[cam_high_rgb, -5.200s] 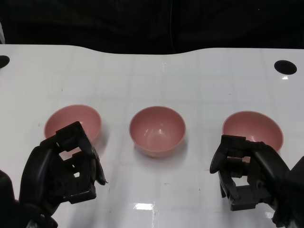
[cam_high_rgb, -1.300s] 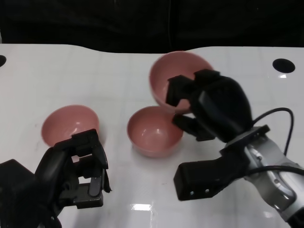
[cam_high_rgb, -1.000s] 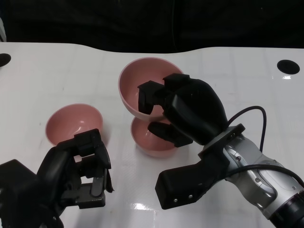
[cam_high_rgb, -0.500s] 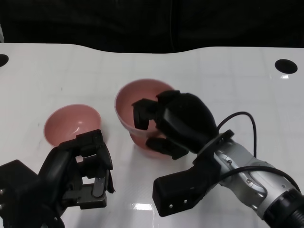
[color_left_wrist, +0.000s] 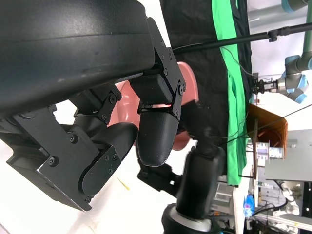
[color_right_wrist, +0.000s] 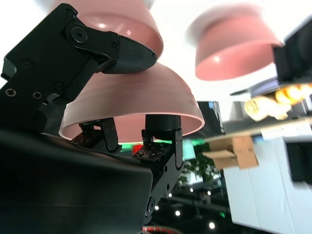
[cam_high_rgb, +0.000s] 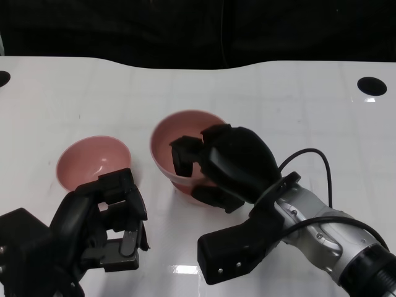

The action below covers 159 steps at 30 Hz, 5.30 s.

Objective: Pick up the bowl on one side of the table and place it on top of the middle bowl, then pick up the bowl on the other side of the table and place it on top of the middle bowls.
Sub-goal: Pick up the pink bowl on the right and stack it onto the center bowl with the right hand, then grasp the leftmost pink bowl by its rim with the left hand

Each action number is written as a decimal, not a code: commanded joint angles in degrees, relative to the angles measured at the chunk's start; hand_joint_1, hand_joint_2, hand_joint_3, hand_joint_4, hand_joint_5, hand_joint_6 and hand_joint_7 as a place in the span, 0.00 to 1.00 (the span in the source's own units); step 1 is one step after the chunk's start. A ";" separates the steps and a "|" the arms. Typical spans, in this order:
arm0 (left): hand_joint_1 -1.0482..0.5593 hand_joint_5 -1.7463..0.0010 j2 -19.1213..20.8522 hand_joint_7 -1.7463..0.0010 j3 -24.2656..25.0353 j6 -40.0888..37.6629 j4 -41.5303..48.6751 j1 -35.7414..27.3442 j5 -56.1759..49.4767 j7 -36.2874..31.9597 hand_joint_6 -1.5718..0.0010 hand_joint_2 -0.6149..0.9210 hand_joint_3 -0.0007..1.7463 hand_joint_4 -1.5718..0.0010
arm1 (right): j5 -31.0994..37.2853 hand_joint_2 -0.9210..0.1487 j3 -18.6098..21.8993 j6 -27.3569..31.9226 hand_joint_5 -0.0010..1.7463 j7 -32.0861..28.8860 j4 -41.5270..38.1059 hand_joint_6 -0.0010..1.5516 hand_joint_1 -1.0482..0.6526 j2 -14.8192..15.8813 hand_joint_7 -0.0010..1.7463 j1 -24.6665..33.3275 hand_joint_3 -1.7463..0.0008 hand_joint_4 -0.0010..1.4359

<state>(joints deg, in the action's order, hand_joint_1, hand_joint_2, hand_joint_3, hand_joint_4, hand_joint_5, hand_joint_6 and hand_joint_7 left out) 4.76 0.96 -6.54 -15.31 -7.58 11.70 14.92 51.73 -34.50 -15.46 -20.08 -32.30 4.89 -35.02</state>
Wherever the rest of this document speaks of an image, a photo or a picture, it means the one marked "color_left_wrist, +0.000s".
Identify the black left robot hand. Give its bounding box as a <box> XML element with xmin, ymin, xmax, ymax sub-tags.
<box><xmin>0</xmin><ymin>0</ymin><xmax>187</xmax><ymax>212</ymax></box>

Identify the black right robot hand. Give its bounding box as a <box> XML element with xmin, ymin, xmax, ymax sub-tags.
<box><xmin>179</xmin><ymin>101</ymin><xmax>226</xmax><ymax>157</ymax></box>

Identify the pink plastic bowl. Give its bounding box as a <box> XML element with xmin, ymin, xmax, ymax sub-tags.
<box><xmin>114</xmin><ymin>81</ymin><xmax>141</xmax><ymax>128</ymax></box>
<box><xmin>170</xmin><ymin>61</ymin><xmax>199</xmax><ymax>152</ymax></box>

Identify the grey blue-jointed robot arm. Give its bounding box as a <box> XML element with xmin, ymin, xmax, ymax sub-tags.
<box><xmin>251</xmin><ymin>29</ymin><xmax>312</xmax><ymax>104</ymax></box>

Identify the green cloth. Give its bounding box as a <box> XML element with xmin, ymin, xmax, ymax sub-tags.
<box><xmin>211</xmin><ymin>0</ymin><xmax>250</xmax><ymax>188</ymax></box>

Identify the orange brown board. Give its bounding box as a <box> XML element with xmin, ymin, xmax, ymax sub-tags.
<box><xmin>247</xmin><ymin>103</ymin><xmax>289</xmax><ymax>160</ymax></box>

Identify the black backdrop cloth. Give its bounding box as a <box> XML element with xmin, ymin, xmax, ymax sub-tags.
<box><xmin>159</xmin><ymin>0</ymin><xmax>253</xmax><ymax>186</ymax></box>

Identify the grey metal cabinet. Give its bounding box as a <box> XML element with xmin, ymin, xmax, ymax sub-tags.
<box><xmin>264</xmin><ymin>129</ymin><xmax>312</xmax><ymax>182</ymax></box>

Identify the black boom pole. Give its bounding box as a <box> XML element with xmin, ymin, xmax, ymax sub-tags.
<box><xmin>172</xmin><ymin>22</ymin><xmax>312</xmax><ymax>56</ymax></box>

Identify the white humanoid robot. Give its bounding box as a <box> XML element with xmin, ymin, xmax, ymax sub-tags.
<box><xmin>279</xmin><ymin>182</ymin><xmax>301</xmax><ymax>216</ymax></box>

